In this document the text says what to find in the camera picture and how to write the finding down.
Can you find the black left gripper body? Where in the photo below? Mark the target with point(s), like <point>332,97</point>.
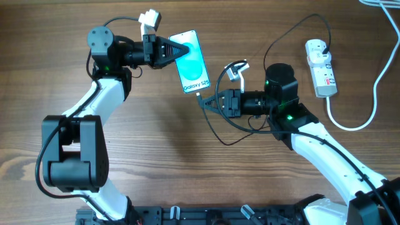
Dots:
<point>149,50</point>

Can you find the white charger plug adapter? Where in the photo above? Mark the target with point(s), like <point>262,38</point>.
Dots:
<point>315,53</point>

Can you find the white power strip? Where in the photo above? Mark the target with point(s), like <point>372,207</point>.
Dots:
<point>324,81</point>

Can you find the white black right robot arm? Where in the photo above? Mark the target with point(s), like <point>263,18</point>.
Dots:
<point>369,198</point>

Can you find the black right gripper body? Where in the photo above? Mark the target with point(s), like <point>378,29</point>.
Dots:
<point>235,103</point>

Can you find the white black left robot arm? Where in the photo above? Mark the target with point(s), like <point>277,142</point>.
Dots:
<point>73,161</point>

